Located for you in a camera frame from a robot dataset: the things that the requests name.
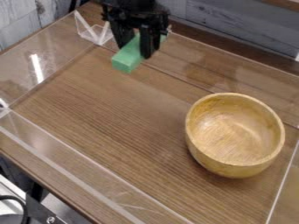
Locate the brown wooden bowl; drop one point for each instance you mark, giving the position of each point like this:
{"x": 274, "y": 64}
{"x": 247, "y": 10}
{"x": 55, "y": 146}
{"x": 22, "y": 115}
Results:
{"x": 235, "y": 134}

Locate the green rectangular block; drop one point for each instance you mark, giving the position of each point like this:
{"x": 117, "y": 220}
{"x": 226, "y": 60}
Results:
{"x": 129, "y": 57}

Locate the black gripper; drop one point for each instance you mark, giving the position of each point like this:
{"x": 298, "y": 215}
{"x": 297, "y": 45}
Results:
{"x": 130, "y": 14}

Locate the clear acrylic tray wall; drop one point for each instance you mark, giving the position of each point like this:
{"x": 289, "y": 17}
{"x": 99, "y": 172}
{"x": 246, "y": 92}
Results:
{"x": 98, "y": 134}

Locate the black metal bracket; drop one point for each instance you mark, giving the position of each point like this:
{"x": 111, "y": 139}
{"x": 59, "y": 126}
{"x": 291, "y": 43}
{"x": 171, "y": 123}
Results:
{"x": 40, "y": 214}

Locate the clear acrylic corner bracket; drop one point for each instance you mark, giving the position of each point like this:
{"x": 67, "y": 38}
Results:
{"x": 98, "y": 34}

